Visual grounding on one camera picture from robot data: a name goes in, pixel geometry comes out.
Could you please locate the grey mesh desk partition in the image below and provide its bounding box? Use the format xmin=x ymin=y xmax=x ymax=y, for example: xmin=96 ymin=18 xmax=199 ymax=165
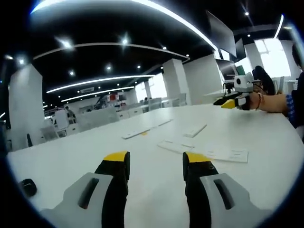
xmin=77 ymin=109 xmax=119 ymax=132

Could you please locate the wide curved ceiling light strip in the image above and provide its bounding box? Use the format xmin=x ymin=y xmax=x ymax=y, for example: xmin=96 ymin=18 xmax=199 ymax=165
xmin=30 ymin=0 xmax=220 ymax=53

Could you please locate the long white plastic strip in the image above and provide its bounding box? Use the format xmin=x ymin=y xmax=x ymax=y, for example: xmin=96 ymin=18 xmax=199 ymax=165
xmin=122 ymin=118 xmax=174 ymax=140

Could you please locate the long thin ceiling light strip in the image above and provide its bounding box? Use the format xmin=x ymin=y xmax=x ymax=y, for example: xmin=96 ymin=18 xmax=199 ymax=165
xmin=46 ymin=75 xmax=156 ymax=94

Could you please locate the white slotted socket holder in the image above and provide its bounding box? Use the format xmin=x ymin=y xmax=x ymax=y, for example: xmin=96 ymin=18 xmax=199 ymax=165
xmin=191 ymin=147 xmax=249 ymax=164

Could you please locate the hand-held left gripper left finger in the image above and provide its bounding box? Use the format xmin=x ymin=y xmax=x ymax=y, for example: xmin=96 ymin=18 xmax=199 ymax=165
xmin=41 ymin=151 xmax=131 ymax=228

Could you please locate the white rectangular plastic plate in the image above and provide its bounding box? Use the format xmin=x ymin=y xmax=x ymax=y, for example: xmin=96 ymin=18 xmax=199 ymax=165
xmin=182 ymin=123 xmax=208 ymax=138

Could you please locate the small hanging dark screen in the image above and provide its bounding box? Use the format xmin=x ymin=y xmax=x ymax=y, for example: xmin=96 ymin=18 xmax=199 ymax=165
xmin=235 ymin=38 xmax=246 ymax=59

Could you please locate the large hanging dark screen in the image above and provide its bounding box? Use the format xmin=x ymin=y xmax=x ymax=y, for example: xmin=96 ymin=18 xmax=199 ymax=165
xmin=206 ymin=10 xmax=237 ymax=57

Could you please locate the desk computer monitor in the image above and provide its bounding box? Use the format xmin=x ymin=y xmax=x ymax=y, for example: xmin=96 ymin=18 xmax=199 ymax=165
xmin=217 ymin=59 xmax=238 ymax=79

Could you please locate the small black object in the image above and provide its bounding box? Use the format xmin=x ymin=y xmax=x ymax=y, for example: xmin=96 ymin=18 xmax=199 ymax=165
xmin=19 ymin=178 xmax=38 ymax=198

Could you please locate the person's black-haired head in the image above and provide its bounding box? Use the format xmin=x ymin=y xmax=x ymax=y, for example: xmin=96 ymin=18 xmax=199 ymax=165
xmin=291 ymin=42 xmax=304 ymax=72

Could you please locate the person's right hand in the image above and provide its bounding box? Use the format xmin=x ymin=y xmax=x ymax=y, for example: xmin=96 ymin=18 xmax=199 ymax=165
xmin=247 ymin=92 xmax=260 ymax=111

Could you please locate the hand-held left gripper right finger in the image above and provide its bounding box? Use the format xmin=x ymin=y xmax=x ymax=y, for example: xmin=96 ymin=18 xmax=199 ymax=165
xmin=182 ymin=152 xmax=273 ymax=228

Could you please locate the wide white plastic plate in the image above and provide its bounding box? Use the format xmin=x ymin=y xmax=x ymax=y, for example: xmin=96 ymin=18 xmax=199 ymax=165
xmin=157 ymin=139 xmax=196 ymax=155

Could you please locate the white standing whiteboard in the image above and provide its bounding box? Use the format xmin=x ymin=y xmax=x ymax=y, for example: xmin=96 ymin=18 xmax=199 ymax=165
xmin=55 ymin=110 xmax=68 ymax=130

